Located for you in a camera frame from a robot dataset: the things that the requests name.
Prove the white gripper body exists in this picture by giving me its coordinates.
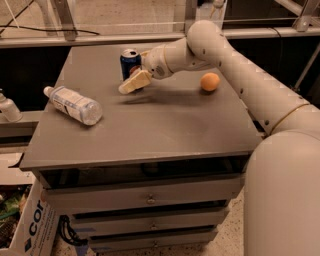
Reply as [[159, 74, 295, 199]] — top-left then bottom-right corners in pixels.
[[141, 45, 173, 80]]

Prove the blue pepsi can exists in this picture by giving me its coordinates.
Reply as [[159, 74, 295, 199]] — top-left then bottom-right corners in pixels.
[[120, 49, 141, 82]]

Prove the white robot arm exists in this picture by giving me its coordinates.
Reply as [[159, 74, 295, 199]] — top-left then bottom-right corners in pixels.
[[119, 20, 320, 256]]

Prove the orange fruit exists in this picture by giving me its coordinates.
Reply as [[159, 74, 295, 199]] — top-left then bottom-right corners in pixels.
[[200, 73, 220, 92]]

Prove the clear plastic water bottle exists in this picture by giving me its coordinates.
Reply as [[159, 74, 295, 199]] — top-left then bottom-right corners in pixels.
[[43, 86, 103, 126]]

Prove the grey drawer cabinet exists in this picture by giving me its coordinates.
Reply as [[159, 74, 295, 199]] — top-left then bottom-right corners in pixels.
[[19, 40, 268, 254]]

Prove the white spray bottle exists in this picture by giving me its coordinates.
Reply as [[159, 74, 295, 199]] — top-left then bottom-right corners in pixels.
[[0, 91, 22, 122]]

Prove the top grey drawer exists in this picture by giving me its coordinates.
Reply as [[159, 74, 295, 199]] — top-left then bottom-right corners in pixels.
[[43, 174, 244, 215]]

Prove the grey drawer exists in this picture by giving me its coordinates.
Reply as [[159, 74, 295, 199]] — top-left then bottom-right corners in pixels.
[[89, 226, 217, 252], [71, 204, 229, 238], [43, 174, 244, 215]]

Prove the middle grey drawer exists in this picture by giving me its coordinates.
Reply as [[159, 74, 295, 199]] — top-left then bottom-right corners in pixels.
[[71, 204, 229, 238]]

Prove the bottom grey drawer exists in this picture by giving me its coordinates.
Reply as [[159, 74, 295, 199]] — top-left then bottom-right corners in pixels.
[[89, 226, 217, 252]]

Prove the white cardboard box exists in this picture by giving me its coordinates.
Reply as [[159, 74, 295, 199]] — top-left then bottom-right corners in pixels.
[[0, 153, 58, 256]]

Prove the metal frame rail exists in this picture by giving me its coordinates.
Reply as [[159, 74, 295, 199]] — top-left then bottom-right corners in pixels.
[[0, 27, 320, 49]]

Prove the black cable on floor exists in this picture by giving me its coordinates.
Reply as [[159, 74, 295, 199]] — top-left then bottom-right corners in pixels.
[[0, 0, 101, 37]]

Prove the black cable bundle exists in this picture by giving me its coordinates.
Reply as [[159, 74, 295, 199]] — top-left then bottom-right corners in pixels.
[[58, 215, 88, 248]]

